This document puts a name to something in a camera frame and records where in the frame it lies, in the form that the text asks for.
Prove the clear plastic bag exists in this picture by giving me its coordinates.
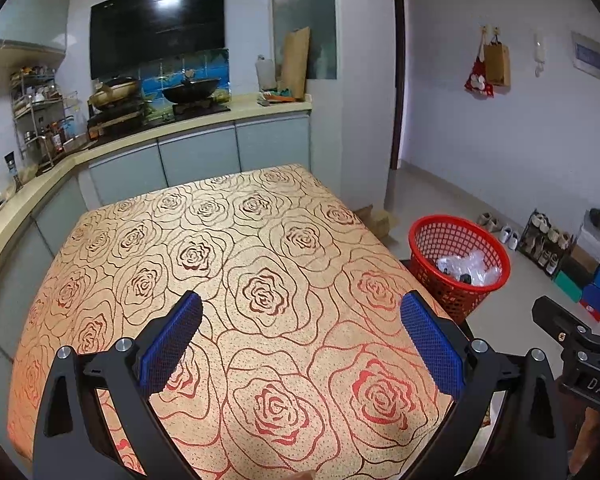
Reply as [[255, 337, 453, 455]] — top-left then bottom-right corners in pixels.
[[437, 250, 502, 287]]

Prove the kitchen counter with cabinets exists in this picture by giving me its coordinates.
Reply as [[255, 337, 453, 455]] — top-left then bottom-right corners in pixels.
[[0, 93, 314, 356]]

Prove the person's right hand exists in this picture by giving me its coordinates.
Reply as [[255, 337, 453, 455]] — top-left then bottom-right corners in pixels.
[[569, 408, 600, 479]]

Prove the shoe rack with shoes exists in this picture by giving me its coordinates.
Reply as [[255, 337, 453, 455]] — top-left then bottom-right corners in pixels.
[[517, 209, 576, 280]]

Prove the red plastic mesh basket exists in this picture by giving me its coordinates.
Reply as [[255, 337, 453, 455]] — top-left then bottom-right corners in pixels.
[[407, 214, 510, 324]]

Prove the rose pattern tablecloth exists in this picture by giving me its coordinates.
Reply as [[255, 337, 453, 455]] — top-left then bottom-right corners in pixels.
[[7, 165, 451, 479]]

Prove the cardboard box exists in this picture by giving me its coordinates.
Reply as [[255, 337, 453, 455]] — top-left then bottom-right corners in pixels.
[[354, 205, 399, 240]]

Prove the red hanging cloth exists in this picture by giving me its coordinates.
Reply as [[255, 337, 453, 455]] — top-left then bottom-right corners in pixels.
[[464, 26, 494, 98]]

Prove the brown hanging paper bag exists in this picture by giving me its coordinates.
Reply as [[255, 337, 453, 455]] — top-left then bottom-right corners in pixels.
[[483, 27, 512, 88]]

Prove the black gas stove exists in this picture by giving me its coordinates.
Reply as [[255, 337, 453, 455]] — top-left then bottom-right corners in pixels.
[[87, 99, 230, 141]]

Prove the metal spice rack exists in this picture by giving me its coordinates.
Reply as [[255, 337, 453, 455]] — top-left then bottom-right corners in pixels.
[[9, 65, 76, 172]]

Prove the beige frying pan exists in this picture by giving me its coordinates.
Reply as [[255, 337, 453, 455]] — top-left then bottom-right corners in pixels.
[[88, 76, 140, 110]]

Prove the black wok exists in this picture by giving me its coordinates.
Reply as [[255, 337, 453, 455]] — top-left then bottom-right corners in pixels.
[[162, 74, 221, 105]]

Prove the wooden cutting board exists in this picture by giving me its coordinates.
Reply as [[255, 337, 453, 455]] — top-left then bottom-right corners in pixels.
[[280, 27, 311, 100]]

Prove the white plastic jug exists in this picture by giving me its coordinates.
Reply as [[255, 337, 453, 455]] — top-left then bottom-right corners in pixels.
[[256, 55, 277, 91]]

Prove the black range hood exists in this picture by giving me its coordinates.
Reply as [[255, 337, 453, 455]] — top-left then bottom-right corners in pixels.
[[90, 0, 226, 80]]

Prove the framed wall panel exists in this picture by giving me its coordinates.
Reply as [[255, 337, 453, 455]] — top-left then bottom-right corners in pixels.
[[571, 32, 600, 80]]

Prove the wall intercom phone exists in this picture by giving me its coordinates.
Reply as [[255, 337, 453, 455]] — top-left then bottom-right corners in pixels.
[[533, 32, 546, 78]]

